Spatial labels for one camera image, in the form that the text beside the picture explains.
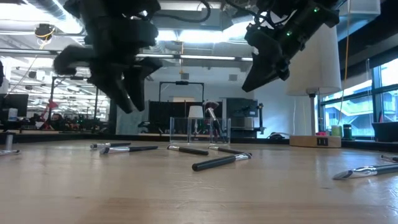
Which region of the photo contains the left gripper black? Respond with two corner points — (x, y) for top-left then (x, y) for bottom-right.
(52, 18), (164, 114)

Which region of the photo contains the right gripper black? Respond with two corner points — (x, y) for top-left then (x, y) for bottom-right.
(241, 2), (340, 93)

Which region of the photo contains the black fan makeup brush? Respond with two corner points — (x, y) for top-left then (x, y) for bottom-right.
(203, 100), (228, 142)

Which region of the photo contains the angled makeup brush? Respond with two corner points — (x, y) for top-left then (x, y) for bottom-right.
(331, 163), (398, 180)

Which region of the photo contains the black room partition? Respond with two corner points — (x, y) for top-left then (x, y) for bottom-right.
(148, 100), (223, 135)

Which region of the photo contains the white shade wooden base lamp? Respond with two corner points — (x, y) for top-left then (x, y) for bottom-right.
(285, 23), (343, 149)

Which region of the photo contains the black equipment cabinet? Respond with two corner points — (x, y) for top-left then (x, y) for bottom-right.
(222, 97), (266, 138)

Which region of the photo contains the long ceiling light fixture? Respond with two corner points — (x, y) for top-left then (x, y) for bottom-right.
(135, 53), (254, 62)

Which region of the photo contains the clear acrylic brush organizer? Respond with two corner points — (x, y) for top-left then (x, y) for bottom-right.
(169, 116), (232, 146)

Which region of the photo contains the small white room lamp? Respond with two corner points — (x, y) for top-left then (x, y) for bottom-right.
(188, 105), (205, 119)

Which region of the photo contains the green cup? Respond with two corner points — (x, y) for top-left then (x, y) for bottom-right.
(330, 124), (343, 138)

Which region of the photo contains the dark cylindrical container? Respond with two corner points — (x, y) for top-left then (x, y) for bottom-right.
(342, 124), (353, 141)

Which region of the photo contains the black computer monitor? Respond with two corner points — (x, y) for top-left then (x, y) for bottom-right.
(0, 93), (30, 123)

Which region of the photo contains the black bin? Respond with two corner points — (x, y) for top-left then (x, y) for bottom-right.
(371, 121), (398, 143)

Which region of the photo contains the black room rig frame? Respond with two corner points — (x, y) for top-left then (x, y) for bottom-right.
(158, 80), (206, 103)

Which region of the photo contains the black aluminium frame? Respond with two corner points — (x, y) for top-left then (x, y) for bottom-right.
(0, 132), (398, 153)

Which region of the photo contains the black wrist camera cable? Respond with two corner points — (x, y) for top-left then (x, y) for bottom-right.
(155, 0), (213, 24)

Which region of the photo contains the yellow hanging cable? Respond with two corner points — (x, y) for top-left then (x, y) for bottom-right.
(340, 0), (351, 118)

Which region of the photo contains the black ceiling cable reel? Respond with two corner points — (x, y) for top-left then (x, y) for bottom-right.
(34, 22), (57, 42)

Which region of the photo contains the grey metal post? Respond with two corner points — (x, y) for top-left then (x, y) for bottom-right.
(5, 131), (14, 152)

